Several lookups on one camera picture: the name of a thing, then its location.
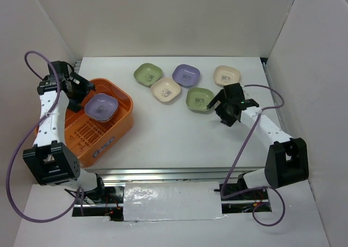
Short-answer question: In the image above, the purple plate top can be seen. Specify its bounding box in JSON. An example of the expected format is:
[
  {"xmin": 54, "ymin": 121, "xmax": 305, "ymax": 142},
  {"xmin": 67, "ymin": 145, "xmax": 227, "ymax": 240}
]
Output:
[{"xmin": 172, "ymin": 64, "xmax": 201, "ymax": 88}]

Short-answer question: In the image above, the cream plate centre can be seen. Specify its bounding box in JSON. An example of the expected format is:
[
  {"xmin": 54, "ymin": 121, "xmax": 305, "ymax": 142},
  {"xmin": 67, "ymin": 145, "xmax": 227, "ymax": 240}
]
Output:
[{"xmin": 150, "ymin": 77, "xmax": 181, "ymax": 103}]

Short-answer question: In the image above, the orange plastic bin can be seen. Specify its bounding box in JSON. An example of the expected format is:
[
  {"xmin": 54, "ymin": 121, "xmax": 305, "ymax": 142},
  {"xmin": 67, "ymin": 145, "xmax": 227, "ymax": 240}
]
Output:
[{"xmin": 35, "ymin": 78, "xmax": 134, "ymax": 169}]

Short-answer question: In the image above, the brown plate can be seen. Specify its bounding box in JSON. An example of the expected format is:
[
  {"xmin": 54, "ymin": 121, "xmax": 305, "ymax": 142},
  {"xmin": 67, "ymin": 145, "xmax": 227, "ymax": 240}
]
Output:
[{"xmin": 90, "ymin": 115, "xmax": 114, "ymax": 123}]

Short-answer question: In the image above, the cream plate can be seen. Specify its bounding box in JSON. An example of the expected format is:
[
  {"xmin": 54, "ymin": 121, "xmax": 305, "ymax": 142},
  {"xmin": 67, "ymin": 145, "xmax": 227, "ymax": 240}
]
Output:
[
  {"xmin": 150, "ymin": 77, "xmax": 181, "ymax": 103},
  {"xmin": 213, "ymin": 65, "xmax": 241, "ymax": 87}
]

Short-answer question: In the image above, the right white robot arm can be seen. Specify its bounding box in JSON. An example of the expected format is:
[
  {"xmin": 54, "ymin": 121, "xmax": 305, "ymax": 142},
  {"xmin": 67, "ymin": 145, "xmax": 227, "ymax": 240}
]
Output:
[{"xmin": 207, "ymin": 83, "xmax": 309, "ymax": 199}]

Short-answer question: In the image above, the green plate centre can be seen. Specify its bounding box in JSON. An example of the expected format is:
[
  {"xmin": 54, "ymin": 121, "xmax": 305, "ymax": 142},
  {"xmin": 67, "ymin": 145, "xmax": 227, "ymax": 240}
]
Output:
[{"xmin": 185, "ymin": 87, "xmax": 215, "ymax": 113}]

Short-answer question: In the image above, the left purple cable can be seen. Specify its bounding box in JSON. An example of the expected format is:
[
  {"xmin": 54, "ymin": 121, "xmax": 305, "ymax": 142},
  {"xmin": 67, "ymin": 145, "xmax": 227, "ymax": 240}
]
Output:
[{"xmin": 5, "ymin": 50, "xmax": 85, "ymax": 224}]

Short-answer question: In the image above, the cream plate top right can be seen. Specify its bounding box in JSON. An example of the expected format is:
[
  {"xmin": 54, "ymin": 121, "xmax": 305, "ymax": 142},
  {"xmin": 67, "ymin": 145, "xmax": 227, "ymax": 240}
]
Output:
[{"xmin": 213, "ymin": 65, "xmax": 241, "ymax": 87}]

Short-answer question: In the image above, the purple plate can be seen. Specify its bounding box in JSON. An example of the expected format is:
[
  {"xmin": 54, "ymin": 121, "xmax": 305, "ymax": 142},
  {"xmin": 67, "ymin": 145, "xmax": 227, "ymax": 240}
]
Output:
[
  {"xmin": 84, "ymin": 93, "xmax": 119, "ymax": 117},
  {"xmin": 172, "ymin": 64, "xmax": 201, "ymax": 88}
]

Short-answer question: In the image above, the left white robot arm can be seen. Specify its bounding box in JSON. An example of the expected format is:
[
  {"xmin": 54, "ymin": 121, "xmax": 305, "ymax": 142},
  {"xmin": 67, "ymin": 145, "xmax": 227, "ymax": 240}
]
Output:
[{"xmin": 23, "ymin": 61, "xmax": 107, "ymax": 203}]

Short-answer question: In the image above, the aluminium rail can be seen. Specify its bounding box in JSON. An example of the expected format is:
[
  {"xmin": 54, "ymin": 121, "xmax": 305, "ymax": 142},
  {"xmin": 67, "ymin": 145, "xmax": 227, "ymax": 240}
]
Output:
[{"xmin": 81, "ymin": 167, "xmax": 269, "ymax": 184}]

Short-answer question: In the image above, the white foil sheet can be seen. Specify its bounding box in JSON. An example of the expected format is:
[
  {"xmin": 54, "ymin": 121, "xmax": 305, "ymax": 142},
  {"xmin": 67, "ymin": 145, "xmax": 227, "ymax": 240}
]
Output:
[{"xmin": 123, "ymin": 182, "xmax": 223, "ymax": 221}]

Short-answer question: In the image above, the green plate top left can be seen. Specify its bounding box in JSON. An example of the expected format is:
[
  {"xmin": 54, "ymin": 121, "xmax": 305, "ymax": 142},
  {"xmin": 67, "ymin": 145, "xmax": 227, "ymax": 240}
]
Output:
[{"xmin": 133, "ymin": 63, "xmax": 163, "ymax": 87}]

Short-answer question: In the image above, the green plate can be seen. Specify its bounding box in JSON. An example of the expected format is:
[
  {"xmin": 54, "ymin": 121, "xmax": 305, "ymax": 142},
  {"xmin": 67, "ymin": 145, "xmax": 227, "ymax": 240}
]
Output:
[
  {"xmin": 185, "ymin": 87, "xmax": 215, "ymax": 113},
  {"xmin": 133, "ymin": 63, "xmax": 163, "ymax": 87}
]

